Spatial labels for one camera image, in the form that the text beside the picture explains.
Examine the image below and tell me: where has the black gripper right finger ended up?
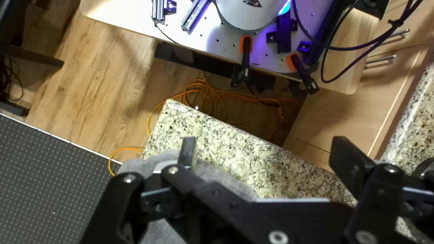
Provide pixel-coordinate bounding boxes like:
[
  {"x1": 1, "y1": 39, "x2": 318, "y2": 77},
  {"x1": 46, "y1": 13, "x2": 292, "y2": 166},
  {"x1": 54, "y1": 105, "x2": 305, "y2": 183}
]
[{"x1": 328, "y1": 134, "x2": 434, "y2": 244}]

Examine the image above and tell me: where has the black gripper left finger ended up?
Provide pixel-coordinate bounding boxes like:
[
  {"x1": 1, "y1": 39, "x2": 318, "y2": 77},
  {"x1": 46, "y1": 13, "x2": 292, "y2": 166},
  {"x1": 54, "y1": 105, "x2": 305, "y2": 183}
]
[{"x1": 80, "y1": 136, "x2": 254, "y2": 244}]

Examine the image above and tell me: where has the granite speckled countertop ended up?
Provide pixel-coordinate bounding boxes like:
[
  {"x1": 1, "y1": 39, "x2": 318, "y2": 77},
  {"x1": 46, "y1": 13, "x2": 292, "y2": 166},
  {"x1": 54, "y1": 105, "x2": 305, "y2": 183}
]
[{"x1": 107, "y1": 74, "x2": 290, "y2": 178}]

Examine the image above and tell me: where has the white perforated mounting plate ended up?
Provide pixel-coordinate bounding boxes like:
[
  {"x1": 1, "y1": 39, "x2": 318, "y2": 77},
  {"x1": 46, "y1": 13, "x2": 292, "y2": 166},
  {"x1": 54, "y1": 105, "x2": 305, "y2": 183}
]
[{"x1": 150, "y1": 0, "x2": 337, "y2": 75}]

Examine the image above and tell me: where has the black perforated panel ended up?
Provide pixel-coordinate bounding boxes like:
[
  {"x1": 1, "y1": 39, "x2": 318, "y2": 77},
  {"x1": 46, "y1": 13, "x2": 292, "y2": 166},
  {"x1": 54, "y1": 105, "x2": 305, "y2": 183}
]
[{"x1": 0, "y1": 112, "x2": 112, "y2": 244}]

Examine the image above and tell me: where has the white table with electronics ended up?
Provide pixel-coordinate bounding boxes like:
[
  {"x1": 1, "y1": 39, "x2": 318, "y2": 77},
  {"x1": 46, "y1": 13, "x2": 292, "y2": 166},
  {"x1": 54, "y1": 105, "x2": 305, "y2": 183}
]
[{"x1": 80, "y1": 0, "x2": 368, "y2": 96}]

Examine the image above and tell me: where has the black clamp with orange handle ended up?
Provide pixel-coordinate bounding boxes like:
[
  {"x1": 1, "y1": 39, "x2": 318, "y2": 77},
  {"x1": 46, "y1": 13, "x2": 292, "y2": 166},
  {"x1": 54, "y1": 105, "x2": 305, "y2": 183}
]
[
  {"x1": 229, "y1": 35, "x2": 254, "y2": 89},
  {"x1": 287, "y1": 51, "x2": 320, "y2": 96}
]

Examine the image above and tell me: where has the metal cabinet handle bar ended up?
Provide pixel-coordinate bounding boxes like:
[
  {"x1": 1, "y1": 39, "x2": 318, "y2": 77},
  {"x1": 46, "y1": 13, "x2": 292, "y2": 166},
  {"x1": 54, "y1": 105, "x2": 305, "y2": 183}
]
[
  {"x1": 362, "y1": 52, "x2": 398, "y2": 70},
  {"x1": 360, "y1": 27, "x2": 410, "y2": 47}
]

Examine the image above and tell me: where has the aluminium extrusion rail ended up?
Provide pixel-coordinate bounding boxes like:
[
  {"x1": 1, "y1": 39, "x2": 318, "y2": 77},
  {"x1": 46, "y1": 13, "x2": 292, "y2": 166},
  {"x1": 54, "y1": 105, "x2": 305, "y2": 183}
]
[
  {"x1": 180, "y1": 0, "x2": 212, "y2": 33},
  {"x1": 150, "y1": 0, "x2": 169, "y2": 24}
]

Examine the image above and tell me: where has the black table cable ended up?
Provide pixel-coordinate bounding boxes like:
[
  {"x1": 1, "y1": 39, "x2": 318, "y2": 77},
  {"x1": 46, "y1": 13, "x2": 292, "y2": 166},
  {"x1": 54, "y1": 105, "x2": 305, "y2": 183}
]
[{"x1": 290, "y1": 0, "x2": 425, "y2": 85}]

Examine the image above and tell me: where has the purple bracket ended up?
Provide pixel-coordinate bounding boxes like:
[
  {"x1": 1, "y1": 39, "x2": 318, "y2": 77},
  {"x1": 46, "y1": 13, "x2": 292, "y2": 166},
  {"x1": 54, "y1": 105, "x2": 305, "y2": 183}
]
[{"x1": 264, "y1": 14, "x2": 299, "y2": 54}]

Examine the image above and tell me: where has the black desk frame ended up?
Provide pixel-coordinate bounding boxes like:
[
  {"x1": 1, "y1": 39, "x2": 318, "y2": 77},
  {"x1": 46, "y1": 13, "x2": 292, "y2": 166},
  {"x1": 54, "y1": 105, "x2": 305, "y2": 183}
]
[{"x1": 0, "y1": 0, "x2": 65, "y2": 117}]

